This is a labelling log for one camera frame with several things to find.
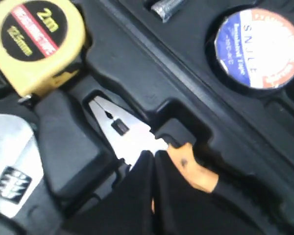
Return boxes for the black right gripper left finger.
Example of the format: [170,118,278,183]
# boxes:
[71,151,154,235]

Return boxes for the chrome adjustable wrench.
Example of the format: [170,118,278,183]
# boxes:
[0,114,44,218]

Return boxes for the black electrical tape roll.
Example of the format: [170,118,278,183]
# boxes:
[205,5,294,95]

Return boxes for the clear handle tester screwdriver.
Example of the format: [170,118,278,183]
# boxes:
[150,0,187,23]

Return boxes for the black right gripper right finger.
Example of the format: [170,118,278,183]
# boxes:
[155,151,260,235]

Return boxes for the orange black combination pliers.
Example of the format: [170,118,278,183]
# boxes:
[88,96,282,235]

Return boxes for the black plastic tool case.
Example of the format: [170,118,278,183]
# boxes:
[0,0,294,235]

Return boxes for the yellow 2m tape measure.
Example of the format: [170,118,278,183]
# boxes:
[0,0,86,99]

